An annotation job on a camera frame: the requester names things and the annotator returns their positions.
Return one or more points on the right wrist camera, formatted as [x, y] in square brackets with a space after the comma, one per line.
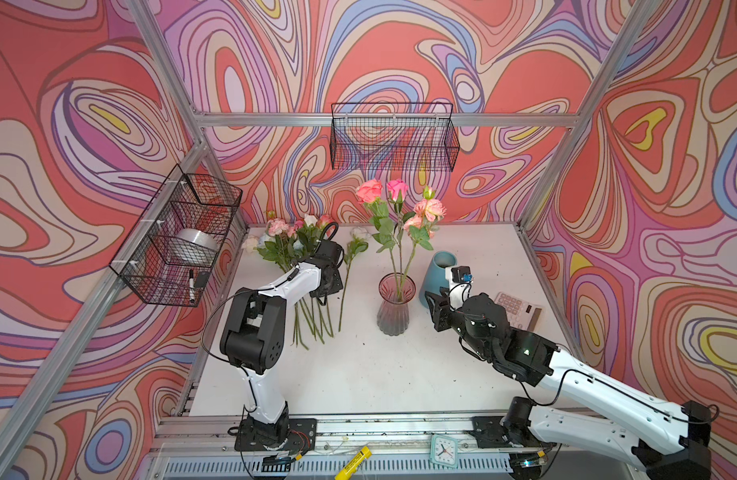
[459, 284]

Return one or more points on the light pink carnation stem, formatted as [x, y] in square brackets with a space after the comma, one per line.
[420, 227]

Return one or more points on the grey tape roll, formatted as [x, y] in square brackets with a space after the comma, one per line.
[198, 238]

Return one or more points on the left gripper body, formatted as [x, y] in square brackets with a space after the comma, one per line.
[334, 285]

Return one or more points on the salmon pink rose stem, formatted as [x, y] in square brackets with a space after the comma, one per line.
[304, 239]

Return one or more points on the yellow marker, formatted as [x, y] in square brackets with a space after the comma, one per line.
[350, 469]

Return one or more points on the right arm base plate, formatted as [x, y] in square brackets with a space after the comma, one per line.
[489, 432]

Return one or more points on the pink flower bunch on table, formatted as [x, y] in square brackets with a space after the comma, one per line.
[276, 245]

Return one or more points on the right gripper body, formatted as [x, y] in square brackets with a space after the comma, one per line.
[446, 319]

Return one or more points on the pink calculator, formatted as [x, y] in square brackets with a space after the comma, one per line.
[520, 314]

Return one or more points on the pink glass vase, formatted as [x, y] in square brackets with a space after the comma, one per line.
[395, 306]

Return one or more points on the left wire basket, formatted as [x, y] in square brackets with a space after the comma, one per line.
[156, 270]

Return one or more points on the back wire basket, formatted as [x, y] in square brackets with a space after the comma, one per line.
[393, 136]

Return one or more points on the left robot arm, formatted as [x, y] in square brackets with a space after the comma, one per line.
[253, 335]

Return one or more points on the teal alarm clock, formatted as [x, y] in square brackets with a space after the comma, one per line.
[443, 451]

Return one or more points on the teal ceramic vase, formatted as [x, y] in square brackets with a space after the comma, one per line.
[434, 277]

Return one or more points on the wire basket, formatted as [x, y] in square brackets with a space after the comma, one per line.
[393, 136]
[156, 270]

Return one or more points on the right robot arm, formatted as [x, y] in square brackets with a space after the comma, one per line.
[663, 439]

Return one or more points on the white rose stem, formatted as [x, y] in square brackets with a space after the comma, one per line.
[357, 245]

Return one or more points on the dark pink rose stem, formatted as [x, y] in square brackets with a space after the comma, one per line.
[385, 204]

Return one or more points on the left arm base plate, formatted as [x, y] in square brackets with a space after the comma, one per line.
[291, 435]

